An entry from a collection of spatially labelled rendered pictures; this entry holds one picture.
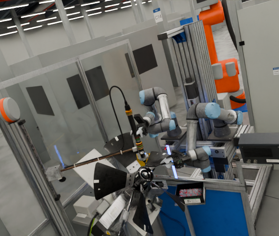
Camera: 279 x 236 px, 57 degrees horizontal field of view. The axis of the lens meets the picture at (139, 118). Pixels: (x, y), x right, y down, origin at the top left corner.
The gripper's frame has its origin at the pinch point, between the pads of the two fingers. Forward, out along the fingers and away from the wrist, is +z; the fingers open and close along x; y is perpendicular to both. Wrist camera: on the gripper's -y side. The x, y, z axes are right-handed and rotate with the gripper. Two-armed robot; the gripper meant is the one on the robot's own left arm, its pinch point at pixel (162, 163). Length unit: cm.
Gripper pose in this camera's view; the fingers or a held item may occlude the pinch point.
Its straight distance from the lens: 189.2
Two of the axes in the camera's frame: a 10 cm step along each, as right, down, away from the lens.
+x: 2.7, 8.7, 4.1
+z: -9.5, 3.1, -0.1
